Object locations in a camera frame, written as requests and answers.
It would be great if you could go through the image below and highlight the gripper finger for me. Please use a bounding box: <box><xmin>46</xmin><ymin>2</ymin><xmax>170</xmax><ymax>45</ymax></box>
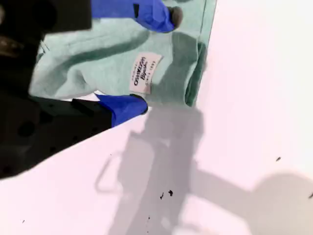
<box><xmin>34</xmin><ymin>93</ymin><xmax>149</xmax><ymax>163</ymax></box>
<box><xmin>90</xmin><ymin>0</ymin><xmax>184</xmax><ymax>34</ymax></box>

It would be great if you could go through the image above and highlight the pale green T-shirt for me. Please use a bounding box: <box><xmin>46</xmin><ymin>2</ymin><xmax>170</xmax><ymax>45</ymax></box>
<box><xmin>28</xmin><ymin>0</ymin><xmax>218</xmax><ymax>108</ymax></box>

